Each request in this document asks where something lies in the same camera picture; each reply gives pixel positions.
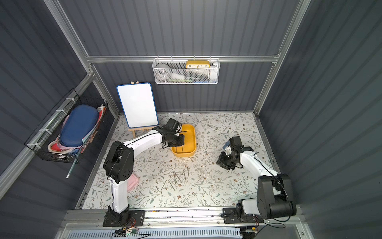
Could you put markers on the small whiteboard on easel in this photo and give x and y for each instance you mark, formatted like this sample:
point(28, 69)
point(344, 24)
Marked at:
point(138, 105)

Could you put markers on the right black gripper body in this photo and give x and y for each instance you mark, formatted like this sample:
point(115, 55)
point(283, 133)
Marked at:
point(225, 160)

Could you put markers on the black wire side basket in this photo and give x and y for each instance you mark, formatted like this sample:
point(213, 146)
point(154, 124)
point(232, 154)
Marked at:
point(45, 143)

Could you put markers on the white wire wall basket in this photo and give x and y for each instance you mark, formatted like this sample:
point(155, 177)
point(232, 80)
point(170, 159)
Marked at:
point(181, 75)

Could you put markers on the white tape roll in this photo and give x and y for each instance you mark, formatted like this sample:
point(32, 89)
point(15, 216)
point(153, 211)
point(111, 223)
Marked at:
point(162, 72)

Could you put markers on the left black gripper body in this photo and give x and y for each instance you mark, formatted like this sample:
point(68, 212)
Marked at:
point(178, 140)

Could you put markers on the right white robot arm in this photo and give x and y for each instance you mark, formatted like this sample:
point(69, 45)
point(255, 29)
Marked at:
point(274, 190)

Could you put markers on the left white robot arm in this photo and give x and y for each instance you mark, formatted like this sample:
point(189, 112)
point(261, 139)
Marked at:
point(119, 162)

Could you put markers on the yellow clock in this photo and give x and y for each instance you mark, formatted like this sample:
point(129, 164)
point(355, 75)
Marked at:
point(197, 64)

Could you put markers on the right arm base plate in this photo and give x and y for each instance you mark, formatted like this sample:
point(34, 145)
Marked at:
point(232, 216)

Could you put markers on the blue oval case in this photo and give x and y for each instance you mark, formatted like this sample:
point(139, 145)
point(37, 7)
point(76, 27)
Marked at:
point(80, 122)

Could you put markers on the yellow plastic storage box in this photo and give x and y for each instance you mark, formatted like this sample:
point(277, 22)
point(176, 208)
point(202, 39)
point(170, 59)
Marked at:
point(190, 146)

